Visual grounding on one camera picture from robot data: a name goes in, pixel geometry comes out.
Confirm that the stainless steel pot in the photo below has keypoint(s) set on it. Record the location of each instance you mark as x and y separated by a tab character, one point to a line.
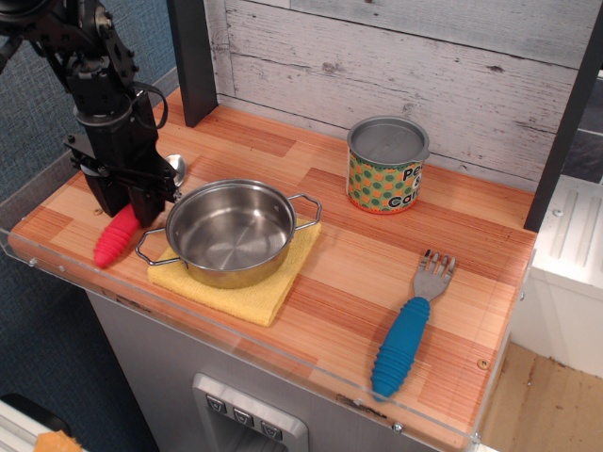
234	233

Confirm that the red handled metal spoon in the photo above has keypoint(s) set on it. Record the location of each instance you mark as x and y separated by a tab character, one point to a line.
118	233

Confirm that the dark grey post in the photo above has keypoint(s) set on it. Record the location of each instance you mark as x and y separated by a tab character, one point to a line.
193	57
569	124

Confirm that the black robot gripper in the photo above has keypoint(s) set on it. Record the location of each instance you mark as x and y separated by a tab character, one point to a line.
118	156

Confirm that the dark grey left post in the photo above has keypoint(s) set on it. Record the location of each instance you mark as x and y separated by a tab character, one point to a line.
193	57

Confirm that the dark grey right post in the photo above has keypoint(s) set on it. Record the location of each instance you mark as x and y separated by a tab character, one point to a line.
569	124

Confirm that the peas and carrots toy can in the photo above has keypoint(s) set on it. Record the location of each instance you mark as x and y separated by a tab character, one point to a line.
387	155

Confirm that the clear acrylic guard rail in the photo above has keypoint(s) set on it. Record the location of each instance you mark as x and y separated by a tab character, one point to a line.
348	291

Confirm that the blue handled metal fork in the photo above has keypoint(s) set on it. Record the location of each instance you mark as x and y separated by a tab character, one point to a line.
397	353

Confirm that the yellow folded cloth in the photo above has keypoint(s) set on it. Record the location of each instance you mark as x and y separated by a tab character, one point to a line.
258	303

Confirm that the orange plush object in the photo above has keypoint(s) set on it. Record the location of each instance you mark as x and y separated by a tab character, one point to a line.
56	441

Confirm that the grey toy kitchen cabinet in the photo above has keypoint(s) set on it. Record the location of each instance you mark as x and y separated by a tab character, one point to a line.
160	359

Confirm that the silver dispenser button panel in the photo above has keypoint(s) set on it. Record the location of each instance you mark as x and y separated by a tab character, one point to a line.
234	421

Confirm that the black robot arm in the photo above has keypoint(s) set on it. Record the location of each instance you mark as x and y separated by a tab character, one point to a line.
80	42

